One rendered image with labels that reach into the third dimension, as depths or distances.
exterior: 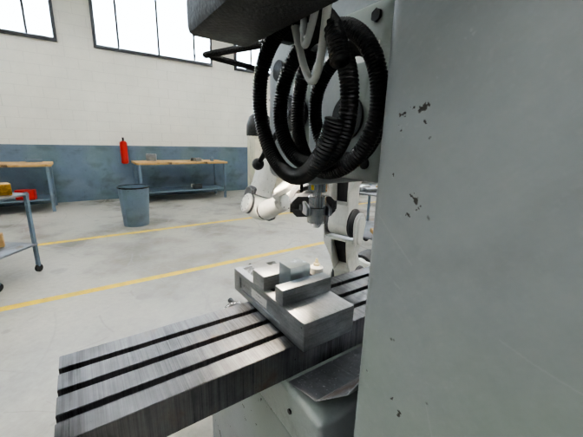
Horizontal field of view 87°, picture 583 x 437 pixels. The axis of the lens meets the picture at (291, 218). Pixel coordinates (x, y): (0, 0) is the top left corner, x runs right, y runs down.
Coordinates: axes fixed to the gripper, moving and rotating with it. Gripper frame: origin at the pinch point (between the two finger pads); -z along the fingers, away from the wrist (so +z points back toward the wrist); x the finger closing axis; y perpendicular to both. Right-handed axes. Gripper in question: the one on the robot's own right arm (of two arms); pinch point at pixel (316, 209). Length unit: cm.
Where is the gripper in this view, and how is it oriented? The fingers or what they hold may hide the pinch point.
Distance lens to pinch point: 79.1
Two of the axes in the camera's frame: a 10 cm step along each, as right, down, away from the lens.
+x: 9.9, -0.2, 1.6
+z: -1.6, -2.5, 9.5
